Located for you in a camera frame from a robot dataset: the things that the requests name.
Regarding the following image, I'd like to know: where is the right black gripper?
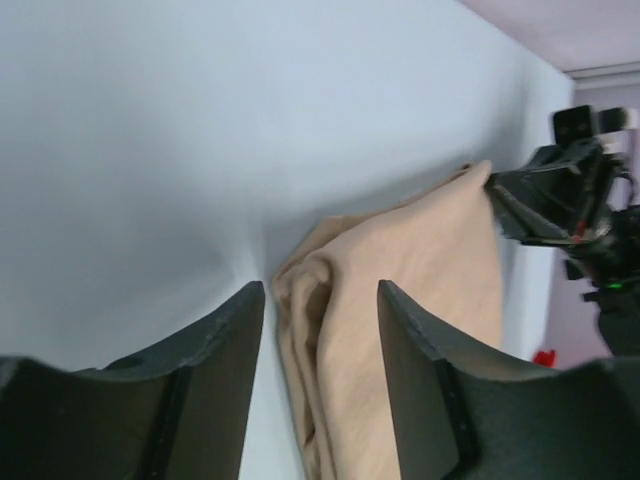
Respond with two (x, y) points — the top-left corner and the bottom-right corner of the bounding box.
(487, 139), (639, 280)

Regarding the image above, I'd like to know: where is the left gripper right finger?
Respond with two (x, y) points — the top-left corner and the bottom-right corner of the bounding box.
(377, 280), (639, 479)

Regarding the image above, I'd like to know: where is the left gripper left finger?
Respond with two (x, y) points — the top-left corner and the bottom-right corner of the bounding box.
(1, 281), (264, 480)

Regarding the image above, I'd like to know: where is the beige t shirt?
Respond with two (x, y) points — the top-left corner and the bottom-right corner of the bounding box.
(272, 161), (503, 479)

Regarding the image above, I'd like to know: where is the folded red t shirt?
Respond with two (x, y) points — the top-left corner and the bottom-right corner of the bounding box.
(532, 349), (557, 369)

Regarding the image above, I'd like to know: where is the right aluminium corner post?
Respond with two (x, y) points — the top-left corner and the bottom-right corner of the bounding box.
(566, 62), (639, 88)

